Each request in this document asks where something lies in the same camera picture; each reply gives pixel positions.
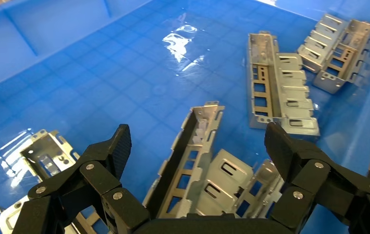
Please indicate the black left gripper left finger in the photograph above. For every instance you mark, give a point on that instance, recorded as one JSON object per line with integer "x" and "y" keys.
{"x": 75, "y": 193}

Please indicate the angled dark metal part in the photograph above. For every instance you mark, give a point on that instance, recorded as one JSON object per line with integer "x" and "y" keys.
{"x": 294, "y": 88}

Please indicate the silver metal bracket part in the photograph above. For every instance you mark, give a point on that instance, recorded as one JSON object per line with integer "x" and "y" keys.
{"x": 330, "y": 82}
{"x": 268, "y": 174}
{"x": 42, "y": 155}
{"x": 201, "y": 161}

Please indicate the large blue plastic bin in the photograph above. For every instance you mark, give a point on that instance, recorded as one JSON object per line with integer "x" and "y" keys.
{"x": 107, "y": 80}

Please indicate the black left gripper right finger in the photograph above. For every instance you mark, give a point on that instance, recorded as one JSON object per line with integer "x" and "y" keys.
{"x": 333, "y": 193}

